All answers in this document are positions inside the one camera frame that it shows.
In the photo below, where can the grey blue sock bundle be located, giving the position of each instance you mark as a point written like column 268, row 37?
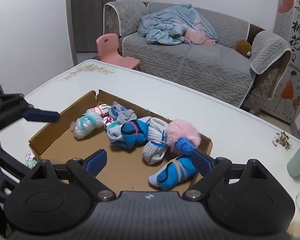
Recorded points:
column 121, row 114

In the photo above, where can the clear teal-banded sock bundle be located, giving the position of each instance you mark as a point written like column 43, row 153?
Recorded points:
column 85, row 124

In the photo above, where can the white green-banded small sock bundle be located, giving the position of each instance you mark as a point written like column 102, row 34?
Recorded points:
column 30, row 160

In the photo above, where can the white magenta teal sock bundle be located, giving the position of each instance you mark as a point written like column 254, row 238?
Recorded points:
column 109, row 122

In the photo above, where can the dark grey door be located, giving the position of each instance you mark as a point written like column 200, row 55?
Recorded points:
column 85, row 25

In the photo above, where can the pink garment on sofa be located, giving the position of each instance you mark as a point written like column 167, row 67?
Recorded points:
column 198, row 38

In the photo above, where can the painted floral cabinet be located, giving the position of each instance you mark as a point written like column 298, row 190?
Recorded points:
column 285, row 104

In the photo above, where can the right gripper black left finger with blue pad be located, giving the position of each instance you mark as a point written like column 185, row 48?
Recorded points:
column 84, row 172

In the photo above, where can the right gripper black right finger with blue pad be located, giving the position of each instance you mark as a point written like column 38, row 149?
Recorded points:
column 212, row 172

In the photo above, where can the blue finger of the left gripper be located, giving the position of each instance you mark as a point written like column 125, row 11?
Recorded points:
column 38, row 115

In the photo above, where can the pink fluffy blue sock bundle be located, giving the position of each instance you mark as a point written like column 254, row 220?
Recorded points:
column 180, row 129

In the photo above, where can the blue black sock bundle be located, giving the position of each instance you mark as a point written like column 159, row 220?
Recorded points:
column 129, row 134

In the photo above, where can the brown plush toy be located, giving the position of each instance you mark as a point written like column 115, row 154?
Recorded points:
column 243, row 47

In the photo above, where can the blue sock bundle pink band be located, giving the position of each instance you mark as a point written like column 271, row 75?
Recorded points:
column 174, row 172

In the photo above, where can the light blue crumpled blanket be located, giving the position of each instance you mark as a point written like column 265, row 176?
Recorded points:
column 167, row 26

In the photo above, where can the pile of seed shells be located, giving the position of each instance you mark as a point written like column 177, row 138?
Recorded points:
column 283, row 140

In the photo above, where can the grey quilted sofa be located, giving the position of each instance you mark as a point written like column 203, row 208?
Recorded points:
column 218, row 71

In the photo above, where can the shallow brown cardboard box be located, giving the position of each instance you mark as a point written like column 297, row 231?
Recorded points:
column 125, row 169

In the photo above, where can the white blue knit sock bundle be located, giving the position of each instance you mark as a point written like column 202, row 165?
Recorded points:
column 155, row 149

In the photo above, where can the white pink striped sock bundle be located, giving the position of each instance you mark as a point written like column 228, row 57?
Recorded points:
column 102, row 110

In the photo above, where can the small pink plastic chair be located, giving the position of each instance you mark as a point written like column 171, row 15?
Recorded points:
column 108, row 52

